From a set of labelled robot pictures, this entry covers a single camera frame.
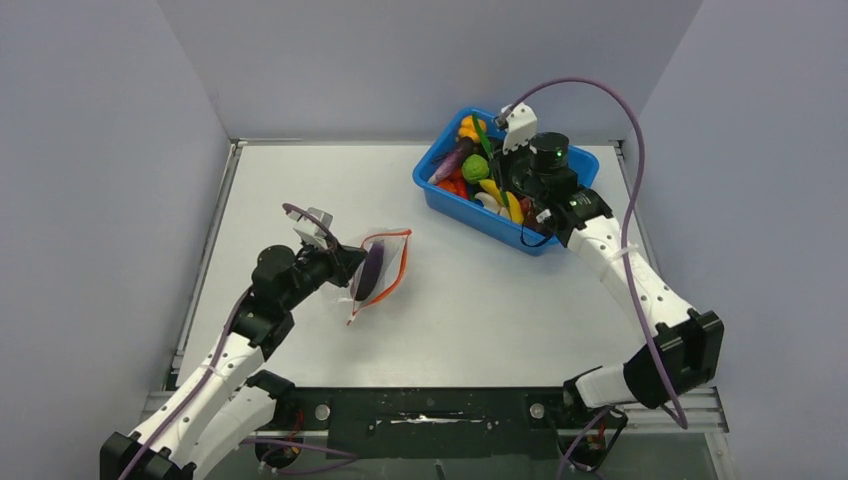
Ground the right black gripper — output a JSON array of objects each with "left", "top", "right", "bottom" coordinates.
[{"left": 492, "top": 130, "right": 547, "bottom": 203}]

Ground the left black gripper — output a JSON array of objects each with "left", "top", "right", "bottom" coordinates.
[{"left": 281, "top": 234, "right": 368, "bottom": 312}]

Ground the yellow toy banana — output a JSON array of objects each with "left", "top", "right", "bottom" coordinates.
[{"left": 478, "top": 179, "right": 525, "bottom": 225}]

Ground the dark purple toy eggplant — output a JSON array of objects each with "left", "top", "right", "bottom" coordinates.
[{"left": 354, "top": 240, "right": 385, "bottom": 302}]

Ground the long green toy bean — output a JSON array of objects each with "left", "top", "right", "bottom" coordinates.
[{"left": 471, "top": 113, "right": 495, "bottom": 179}]

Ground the clear zip bag orange zipper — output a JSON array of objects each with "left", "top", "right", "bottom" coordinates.
[{"left": 328, "top": 228, "right": 412, "bottom": 325}]

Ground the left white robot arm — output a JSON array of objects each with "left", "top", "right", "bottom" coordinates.
[{"left": 99, "top": 245, "right": 367, "bottom": 479}]

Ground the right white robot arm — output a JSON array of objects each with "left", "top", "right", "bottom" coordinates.
[{"left": 501, "top": 132, "right": 724, "bottom": 427}]

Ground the white toy mushroom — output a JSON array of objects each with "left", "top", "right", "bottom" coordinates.
[{"left": 474, "top": 192, "right": 511, "bottom": 220}]

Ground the green custard apple toy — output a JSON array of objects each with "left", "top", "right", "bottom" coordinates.
[{"left": 460, "top": 154, "right": 490, "bottom": 184}]

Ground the blue plastic bin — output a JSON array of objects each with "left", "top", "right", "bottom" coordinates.
[{"left": 413, "top": 108, "right": 599, "bottom": 256}]

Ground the red toy chili pepper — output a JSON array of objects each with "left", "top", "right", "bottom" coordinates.
[{"left": 450, "top": 169, "right": 469, "bottom": 200}]

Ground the orange toy pumpkin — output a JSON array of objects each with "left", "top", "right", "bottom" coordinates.
[{"left": 457, "top": 114, "right": 487, "bottom": 144}]

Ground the light purple toy eggplant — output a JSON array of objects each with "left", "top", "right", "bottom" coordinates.
[{"left": 428, "top": 137, "right": 475, "bottom": 185}]

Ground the orange toy tangerine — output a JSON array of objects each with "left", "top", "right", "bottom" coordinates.
[{"left": 436, "top": 179, "right": 458, "bottom": 195}]

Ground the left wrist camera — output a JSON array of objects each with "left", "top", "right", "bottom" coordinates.
[{"left": 288, "top": 207, "right": 334, "bottom": 250}]

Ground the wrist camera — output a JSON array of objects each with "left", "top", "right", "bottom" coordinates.
[
  {"left": 494, "top": 102, "right": 538, "bottom": 155},
  {"left": 288, "top": 207, "right": 334, "bottom": 250}
]

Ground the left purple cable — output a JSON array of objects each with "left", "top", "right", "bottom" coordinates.
[{"left": 115, "top": 202, "right": 342, "bottom": 480}]

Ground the purple cable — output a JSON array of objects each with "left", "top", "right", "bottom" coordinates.
[
  {"left": 115, "top": 202, "right": 342, "bottom": 480},
  {"left": 496, "top": 77, "right": 690, "bottom": 431}
]

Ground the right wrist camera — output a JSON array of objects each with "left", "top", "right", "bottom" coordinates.
[{"left": 494, "top": 102, "right": 538, "bottom": 155}]

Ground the black loop cable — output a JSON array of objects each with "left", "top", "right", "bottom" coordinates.
[{"left": 519, "top": 221, "right": 556, "bottom": 250}]

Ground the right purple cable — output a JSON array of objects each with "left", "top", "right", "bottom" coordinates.
[{"left": 496, "top": 77, "right": 690, "bottom": 431}]

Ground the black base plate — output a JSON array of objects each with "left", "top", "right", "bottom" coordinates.
[{"left": 254, "top": 387, "right": 627, "bottom": 465}]

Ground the aluminium frame rail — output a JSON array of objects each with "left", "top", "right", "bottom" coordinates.
[{"left": 139, "top": 386, "right": 730, "bottom": 434}]

